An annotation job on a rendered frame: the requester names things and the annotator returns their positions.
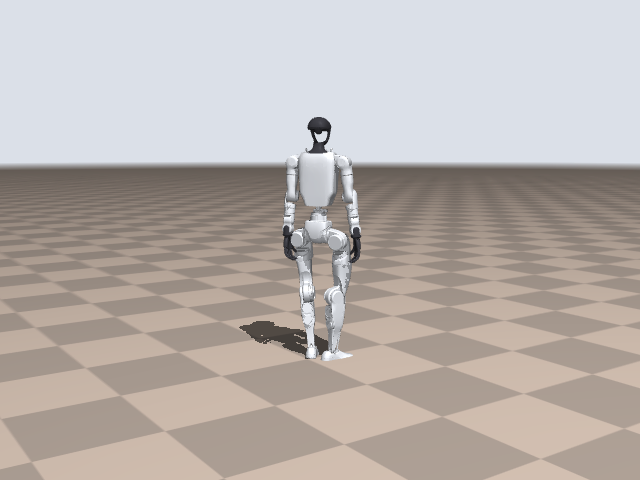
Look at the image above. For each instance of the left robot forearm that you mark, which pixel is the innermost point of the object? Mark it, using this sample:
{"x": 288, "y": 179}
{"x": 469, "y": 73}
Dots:
{"x": 289, "y": 214}

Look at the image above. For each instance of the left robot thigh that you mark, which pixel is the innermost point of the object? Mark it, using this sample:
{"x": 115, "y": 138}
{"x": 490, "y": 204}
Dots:
{"x": 304, "y": 263}

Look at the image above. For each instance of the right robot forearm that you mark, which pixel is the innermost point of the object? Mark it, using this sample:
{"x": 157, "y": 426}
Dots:
{"x": 352, "y": 212}

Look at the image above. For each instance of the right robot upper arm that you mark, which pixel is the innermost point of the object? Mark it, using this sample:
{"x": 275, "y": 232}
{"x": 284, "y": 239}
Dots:
{"x": 345, "y": 164}

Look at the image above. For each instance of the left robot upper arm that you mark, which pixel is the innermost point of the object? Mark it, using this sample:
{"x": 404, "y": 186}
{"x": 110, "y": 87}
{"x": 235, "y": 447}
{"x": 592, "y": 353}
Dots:
{"x": 292, "y": 178}

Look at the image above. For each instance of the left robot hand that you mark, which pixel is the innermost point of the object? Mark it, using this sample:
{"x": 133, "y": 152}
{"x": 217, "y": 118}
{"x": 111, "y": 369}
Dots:
{"x": 287, "y": 244}

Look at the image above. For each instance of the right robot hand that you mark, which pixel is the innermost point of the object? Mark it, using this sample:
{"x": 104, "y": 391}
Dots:
{"x": 356, "y": 245}

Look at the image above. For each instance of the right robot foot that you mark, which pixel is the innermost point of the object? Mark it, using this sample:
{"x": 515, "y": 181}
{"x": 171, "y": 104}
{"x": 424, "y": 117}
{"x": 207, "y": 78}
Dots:
{"x": 328, "y": 356}

